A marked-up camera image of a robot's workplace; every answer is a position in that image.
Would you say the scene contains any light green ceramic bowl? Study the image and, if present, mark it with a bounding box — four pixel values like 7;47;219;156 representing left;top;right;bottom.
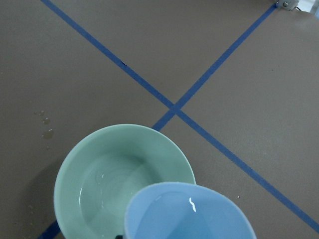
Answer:
53;124;196;239

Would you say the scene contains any light blue paper cup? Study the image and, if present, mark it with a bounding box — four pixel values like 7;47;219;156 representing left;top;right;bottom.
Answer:
123;182;256;239

